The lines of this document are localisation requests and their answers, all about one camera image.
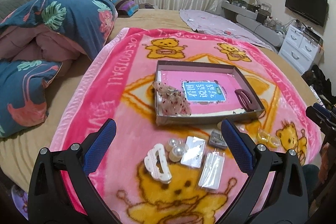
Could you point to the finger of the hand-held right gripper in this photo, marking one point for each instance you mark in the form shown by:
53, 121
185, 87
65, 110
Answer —
315, 113
319, 106

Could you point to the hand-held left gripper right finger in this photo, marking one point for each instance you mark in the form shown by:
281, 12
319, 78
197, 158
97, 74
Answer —
236, 145

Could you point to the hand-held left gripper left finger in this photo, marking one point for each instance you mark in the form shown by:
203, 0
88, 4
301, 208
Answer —
101, 145

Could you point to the small blue grey packet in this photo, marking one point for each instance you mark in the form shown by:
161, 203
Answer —
216, 140

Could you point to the translucent yellow hair clip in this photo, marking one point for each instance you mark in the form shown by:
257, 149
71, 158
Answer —
265, 138

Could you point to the clear earring packet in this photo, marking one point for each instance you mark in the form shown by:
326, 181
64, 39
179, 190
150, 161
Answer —
211, 172
194, 153

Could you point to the shallow cardboard box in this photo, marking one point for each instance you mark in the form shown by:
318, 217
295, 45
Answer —
207, 120

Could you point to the white claw hair clip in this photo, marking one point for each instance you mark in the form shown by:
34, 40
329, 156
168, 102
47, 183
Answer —
162, 174

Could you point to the translucent pink bow hair clip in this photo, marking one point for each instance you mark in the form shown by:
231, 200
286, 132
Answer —
170, 98

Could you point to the dark clothes pile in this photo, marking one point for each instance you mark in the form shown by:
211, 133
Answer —
319, 82

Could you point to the pink bear printed blanket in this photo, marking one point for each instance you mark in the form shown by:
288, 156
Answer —
126, 113

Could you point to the maroon hair clip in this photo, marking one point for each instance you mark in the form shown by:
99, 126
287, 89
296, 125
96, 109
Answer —
249, 106

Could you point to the pink printed book cover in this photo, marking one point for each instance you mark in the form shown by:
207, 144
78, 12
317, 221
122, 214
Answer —
204, 94

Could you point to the white drawer cabinet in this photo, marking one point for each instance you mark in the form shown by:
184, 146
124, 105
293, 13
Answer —
296, 48

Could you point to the purple slipper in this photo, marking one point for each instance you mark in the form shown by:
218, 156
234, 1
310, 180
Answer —
21, 200

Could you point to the black flat television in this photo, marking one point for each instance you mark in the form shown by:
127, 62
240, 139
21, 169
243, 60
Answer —
305, 2

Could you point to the lilac bed sheet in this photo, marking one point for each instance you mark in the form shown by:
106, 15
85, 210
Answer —
218, 23

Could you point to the blue floral duvet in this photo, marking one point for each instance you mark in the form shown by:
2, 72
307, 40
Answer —
65, 19

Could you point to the purple striped pillow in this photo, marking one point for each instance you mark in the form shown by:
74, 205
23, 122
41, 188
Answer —
127, 6

